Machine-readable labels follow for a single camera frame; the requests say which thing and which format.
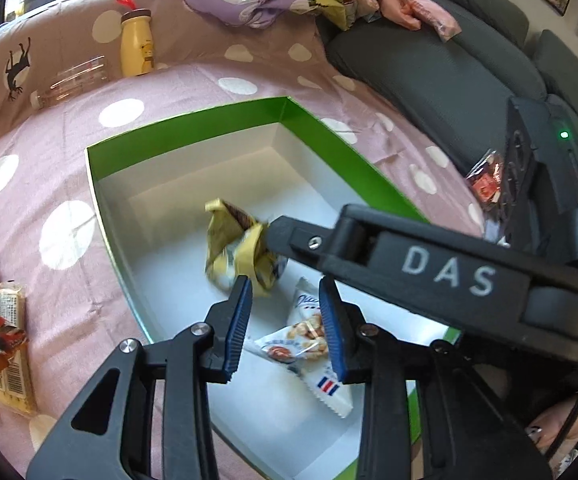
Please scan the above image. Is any clear plastic bottle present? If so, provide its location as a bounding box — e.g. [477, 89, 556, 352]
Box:
[30, 55, 110, 109]

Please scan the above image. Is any red square snack packet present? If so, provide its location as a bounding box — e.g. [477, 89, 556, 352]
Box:
[465, 149, 506, 213]

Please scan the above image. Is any person's right hand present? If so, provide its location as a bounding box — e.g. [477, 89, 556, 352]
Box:
[524, 392, 578, 478]

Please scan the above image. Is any yellow bear drink bottle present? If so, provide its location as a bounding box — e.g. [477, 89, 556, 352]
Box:
[115, 0, 156, 77]

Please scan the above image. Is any yellow snack packet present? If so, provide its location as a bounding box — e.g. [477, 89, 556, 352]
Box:
[204, 199, 290, 297]

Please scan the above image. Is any green cardboard box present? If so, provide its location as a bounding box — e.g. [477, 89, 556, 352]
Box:
[85, 96, 462, 480]

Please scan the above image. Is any yellow printed cloth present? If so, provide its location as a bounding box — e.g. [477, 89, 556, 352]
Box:
[301, 0, 357, 31]

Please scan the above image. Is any pink polka dot blanket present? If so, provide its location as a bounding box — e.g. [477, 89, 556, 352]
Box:
[0, 0, 495, 480]

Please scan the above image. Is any black cable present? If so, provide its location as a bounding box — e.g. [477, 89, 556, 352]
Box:
[544, 345, 578, 461]

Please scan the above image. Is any black device with green light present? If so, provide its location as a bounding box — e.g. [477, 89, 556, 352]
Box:
[526, 30, 578, 161]

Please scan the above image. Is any white peanut snack packet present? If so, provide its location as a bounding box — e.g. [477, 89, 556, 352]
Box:
[243, 276, 355, 420]

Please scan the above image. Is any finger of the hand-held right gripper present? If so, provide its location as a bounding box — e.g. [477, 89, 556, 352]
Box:
[264, 215, 341, 276]

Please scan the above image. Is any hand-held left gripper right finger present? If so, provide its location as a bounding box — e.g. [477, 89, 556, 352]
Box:
[318, 276, 552, 480]

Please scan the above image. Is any yellow wafer packet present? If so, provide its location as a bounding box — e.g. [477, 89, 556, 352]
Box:
[0, 281, 38, 416]

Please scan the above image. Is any pink cloth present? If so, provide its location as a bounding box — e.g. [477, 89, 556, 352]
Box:
[289, 0, 462, 43]

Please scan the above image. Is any grey sofa seat cushion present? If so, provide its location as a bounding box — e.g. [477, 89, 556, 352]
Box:
[326, 0, 550, 176]

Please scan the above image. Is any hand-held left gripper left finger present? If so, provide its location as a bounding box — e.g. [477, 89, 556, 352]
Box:
[26, 275, 254, 480]

